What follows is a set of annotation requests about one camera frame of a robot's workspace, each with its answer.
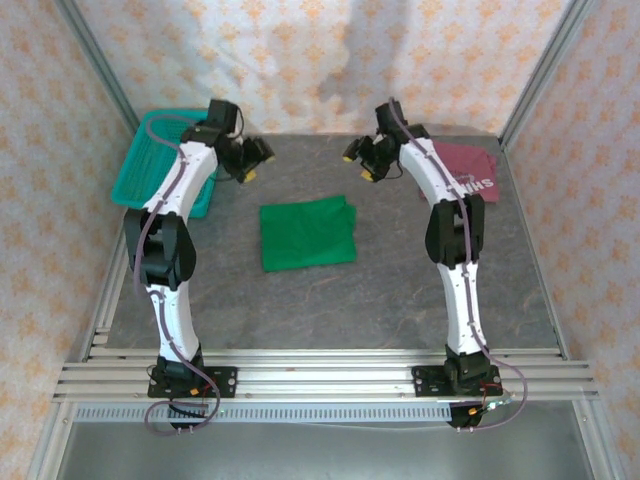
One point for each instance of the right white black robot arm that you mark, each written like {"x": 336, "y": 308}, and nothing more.
{"x": 462, "y": 305}

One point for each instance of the aluminium frame post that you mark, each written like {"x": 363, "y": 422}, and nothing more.
{"x": 545, "y": 65}
{"x": 100, "y": 65}

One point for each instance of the maroon printed t-shirt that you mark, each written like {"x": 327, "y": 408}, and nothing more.
{"x": 470, "y": 160}

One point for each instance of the teal plastic basket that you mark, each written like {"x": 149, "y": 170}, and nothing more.
{"x": 135, "y": 175}

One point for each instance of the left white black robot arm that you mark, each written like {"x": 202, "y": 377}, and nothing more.
{"x": 170, "y": 320}

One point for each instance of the aluminium table side rail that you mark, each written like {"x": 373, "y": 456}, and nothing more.
{"x": 543, "y": 280}
{"x": 112, "y": 280}

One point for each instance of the grey sheet metal panel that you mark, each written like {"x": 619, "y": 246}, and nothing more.
{"x": 325, "y": 450}

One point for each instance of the green t-shirt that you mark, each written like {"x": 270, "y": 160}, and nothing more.
{"x": 305, "y": 235}

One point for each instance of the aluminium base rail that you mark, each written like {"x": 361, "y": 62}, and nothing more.
{"x": 325, "y": 375}

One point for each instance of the small green circuit board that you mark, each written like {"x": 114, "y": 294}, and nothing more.
{"x": 500, "y": 402}

